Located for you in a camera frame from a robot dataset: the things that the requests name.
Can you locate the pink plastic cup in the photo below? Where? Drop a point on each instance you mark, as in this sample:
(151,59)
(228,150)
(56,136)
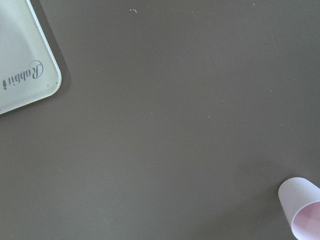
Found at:
(300,201)

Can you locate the cream plastic tray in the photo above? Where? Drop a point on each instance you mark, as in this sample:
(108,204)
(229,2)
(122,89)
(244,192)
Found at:
(28,69)

